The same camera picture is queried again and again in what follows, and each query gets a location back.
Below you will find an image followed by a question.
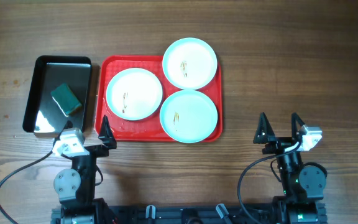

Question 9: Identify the light blue plate bottom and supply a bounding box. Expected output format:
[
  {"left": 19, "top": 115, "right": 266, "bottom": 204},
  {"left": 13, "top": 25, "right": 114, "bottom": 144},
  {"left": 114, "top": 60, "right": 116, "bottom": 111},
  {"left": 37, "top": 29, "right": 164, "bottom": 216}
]
[{"left": 159, "top": 90, "right": 218, "bottom": 144}]

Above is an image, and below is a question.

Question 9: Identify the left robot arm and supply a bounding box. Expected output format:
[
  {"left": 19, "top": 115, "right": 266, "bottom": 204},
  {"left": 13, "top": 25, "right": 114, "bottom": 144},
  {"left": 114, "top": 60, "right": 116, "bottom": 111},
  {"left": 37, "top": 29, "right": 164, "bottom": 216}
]
[{"left": 50, "top": 116, "right": 117, "bottom": 224}]

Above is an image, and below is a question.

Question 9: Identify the red plastic tray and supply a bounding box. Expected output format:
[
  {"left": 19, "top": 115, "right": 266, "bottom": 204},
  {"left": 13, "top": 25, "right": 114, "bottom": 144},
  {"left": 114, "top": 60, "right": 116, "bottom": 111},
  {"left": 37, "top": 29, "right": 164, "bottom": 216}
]
[{"left": 94, "top": 55, "right": 223, "bottom": 143}]

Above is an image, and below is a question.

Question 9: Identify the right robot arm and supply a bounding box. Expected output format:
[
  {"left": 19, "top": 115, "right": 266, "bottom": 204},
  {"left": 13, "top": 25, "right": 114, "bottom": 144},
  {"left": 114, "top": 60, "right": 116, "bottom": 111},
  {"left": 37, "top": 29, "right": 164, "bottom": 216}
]
[{"left": 253, "top": 113, "right": 328, "bottom": 224}]

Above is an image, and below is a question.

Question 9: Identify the light blue plate top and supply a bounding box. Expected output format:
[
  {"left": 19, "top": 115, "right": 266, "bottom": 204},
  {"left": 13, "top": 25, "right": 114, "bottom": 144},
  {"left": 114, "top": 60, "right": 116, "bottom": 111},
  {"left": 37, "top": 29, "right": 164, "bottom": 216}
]
[{"left": 162, "top": 37, "right": 218, "bottom": 90}]

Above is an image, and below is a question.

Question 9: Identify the black rectangular water tray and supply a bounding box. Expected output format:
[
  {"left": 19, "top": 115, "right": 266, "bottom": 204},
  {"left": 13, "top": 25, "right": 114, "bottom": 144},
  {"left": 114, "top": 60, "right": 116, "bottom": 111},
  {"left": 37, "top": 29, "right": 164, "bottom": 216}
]
[{"left": 22, "top": 55, "right": 92, "bottom": 135}]

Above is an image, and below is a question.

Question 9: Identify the light blue plate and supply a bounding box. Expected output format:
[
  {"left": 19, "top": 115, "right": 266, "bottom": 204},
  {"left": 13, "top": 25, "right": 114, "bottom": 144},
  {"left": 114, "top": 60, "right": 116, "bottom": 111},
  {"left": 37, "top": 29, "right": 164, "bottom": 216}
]
[
  {"left": 106, "top": 68, "right": 163, "bottom": 121},
  {"left": 162, "top": 37, "right": 218, "bottom": 90},
  {"left": 159, "top": 90, "right": 218, "bottom": 144}
]

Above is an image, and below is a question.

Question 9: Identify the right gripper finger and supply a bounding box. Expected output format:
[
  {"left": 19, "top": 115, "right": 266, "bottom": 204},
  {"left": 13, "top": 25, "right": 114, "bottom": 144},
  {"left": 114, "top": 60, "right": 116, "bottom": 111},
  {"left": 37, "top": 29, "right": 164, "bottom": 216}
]
[
  {"left": 253, "top": 112, "right": 275, "bottom": 144},
  {"left": 291, "top": 113, "right": 305, "bottom": 140}
]

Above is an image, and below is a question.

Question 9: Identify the green yellow sponge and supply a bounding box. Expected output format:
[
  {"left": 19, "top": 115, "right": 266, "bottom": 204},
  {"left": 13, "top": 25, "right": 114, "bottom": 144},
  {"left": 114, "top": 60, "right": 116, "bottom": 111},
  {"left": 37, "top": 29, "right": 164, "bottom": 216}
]
[{"left": 51, "top": 83, "right": 82, "bottom": 117}]

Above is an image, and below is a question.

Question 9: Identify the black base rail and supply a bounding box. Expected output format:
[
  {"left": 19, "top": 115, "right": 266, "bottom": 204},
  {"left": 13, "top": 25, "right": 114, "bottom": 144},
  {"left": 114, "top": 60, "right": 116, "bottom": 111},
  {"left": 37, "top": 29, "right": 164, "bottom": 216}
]
[{"left": 50, "top": 203, "right": 328, "bottom": 224}]

